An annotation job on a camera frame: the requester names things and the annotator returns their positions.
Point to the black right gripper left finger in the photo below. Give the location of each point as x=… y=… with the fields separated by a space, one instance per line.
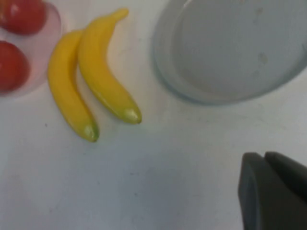
x=259 y=203

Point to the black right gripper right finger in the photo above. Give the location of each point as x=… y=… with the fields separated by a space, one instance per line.
x=292 y=172

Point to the yellow banana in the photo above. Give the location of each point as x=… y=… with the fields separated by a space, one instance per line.
x=103 y=72
x=67 y=91

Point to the red apple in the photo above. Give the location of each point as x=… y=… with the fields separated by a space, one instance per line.
x=21 y=16
x=12 y=67

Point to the grey round plate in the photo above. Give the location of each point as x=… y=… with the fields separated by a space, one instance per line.
x=227 y=48

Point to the pink round plate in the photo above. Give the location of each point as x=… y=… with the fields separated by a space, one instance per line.
x=51 y=31

